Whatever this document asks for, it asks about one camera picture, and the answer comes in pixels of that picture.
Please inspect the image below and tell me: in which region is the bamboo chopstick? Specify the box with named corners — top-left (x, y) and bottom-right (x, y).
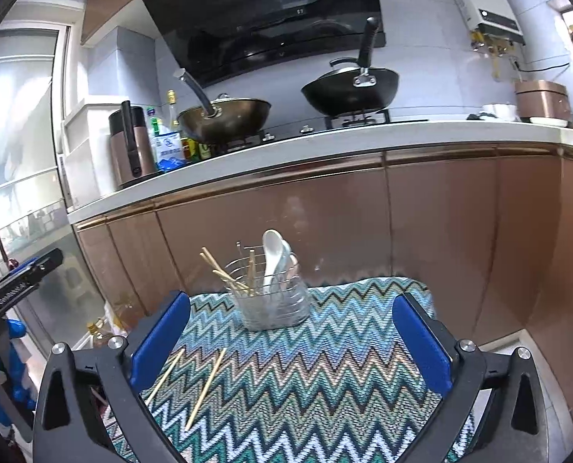
top-left (200, 247), bottom-right (249, 294)
top-left (145, 347), bottom-right (185, 406)
top-left (185, 348), bottom-right (227, 431)
top-left (247, 249), bottom-right (256, 297)

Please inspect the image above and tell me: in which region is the white ceramic spoon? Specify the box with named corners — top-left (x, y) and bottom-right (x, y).
top-left (263, 229), bottom-right (285, 295)
top-left (278, 253), bottom-right (299, 292)

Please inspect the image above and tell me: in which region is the left blue gloved hand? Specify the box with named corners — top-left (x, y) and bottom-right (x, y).
top-left (0, 318), bottom-right (38, 431)

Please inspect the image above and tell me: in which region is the yellow cap oil bottle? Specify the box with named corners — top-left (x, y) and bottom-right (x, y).
top-left (87, 316), bottom-right (121, 348)

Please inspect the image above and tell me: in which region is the sliding glass door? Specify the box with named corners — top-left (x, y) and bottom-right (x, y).
top-left (0, 22), bottom-right (103, 350)

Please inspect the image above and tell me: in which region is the zigzag patterned knit cloth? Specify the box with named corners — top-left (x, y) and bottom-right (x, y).
top-left (103, 276), bottom-right (476, 463)

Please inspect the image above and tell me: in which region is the bamboo chopstick in basket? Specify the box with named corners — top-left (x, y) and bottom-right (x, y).
top-left (200, 247), bottom-right (249, 294)

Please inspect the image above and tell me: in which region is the white storage container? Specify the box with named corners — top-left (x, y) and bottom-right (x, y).
top-left (62, 95), bottom-right (125, 210)

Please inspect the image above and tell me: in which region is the brown black electric kettle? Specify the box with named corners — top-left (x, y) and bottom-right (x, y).
top-left (109, 100), bottom-right (159, 189)

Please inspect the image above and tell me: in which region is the white blue salt bag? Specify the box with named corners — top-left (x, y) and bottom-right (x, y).
top-left (154, 132), bottom-right (186, 172)

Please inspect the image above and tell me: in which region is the green cap seasoning bottle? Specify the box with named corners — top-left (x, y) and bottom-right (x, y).
top-left (150, 116), bottom-right (169, 136)

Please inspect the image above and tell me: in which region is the dark soy sauce bottle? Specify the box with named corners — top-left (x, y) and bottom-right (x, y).
top-left (182, 138), bottom-right (211, 163)

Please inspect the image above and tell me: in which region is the tall yellow cap bottle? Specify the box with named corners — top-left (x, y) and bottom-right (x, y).
top-left (166, 89), bottom-right (180, 132)

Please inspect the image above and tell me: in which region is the white speckled countertop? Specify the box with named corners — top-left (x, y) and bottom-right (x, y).
top-left (68, 120), bottom-right (573, 226)

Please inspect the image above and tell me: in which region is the black gas stove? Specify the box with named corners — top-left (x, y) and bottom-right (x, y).
top-left (223, 108), bottom-right (403, 153)

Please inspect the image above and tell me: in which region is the brown rice cooker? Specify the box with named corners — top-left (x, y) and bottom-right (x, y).
top-left (514, 79), bottom-right (573, 121)

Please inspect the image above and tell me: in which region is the black range hood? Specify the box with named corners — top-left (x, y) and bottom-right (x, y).
top-left (142, 0), bottom-right (382, 86)

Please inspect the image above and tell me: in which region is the white gas water heater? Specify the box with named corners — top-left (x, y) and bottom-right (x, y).
top-left (455, 0), bottom-right (525, 45)

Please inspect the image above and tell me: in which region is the wire utensil holder basket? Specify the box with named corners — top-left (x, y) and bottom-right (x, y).
top-left (225, 242), bottom-right (312, 331)

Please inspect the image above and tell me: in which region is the bronze wok with handle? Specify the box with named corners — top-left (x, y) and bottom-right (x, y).
top-left (174, 68), bottom-right (272, 145)

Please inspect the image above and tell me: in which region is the black wok with handle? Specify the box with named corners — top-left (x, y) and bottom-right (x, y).
top-left (301, 17), bottom-right (399, 118)

